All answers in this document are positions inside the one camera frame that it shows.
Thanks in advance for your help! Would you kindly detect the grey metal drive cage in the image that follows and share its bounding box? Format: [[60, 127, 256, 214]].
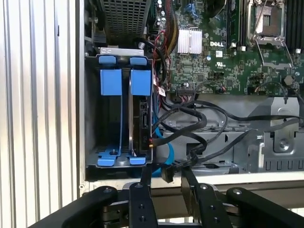
[[163, 95, 304, 174]]

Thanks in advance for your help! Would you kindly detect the silver finned heatsink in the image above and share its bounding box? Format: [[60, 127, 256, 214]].
[[177, 28, 203, 55]]

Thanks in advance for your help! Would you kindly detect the blue disk wire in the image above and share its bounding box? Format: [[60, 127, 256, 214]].
[[152, 90, 177, 184]]

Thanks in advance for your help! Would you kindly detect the empty blue disk carrier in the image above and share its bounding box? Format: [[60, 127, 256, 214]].
[[96, 55, 124, 167]]

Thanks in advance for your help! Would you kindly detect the red yellow wire bundle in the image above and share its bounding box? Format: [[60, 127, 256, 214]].
[[165, 0, 180, 57]]

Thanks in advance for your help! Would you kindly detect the black RAM slot bank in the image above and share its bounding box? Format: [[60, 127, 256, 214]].
[[285, 0, 304, 49], [225, 0, 248, 49]]

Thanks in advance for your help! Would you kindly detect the grey disk bay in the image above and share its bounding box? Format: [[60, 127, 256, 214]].
[[84, 47, 155, 170]]

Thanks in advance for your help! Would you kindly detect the metal socket cover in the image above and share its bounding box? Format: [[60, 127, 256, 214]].
[[252, 33, 295, 70]]

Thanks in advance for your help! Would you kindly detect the grey power supply unit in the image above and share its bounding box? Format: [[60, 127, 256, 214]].
[[94, 0, 150, 40]]

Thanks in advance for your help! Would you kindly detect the long black wire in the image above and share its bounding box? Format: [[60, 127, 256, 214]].
[[194, 99, 304, 125]]

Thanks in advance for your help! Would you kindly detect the green motherboard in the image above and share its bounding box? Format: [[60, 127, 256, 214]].
[[152, 0, 304, 95]]

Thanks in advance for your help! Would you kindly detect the grey open PC case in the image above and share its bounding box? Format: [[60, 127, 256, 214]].
[[77, 0, 304, 190]]

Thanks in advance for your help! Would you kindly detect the hard disk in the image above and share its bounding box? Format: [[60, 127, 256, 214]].
[[128, 56, 154, 166]]

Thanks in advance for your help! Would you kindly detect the thin metal locking lever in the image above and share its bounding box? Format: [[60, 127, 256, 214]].
[[254, 0, 273, 35]]

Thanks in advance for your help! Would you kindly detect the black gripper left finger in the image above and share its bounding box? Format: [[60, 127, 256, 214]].
[[27, 163, 159, 228]]

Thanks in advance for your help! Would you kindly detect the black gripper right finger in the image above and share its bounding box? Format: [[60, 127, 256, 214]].
[[180, 166, 304, 228]]

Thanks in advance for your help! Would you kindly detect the CPU socket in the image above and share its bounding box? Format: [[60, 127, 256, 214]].
[[248, 0, 285, 38]]

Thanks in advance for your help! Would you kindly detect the black disk power wire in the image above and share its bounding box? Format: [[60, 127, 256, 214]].
[[152, 105, 209, 167]]

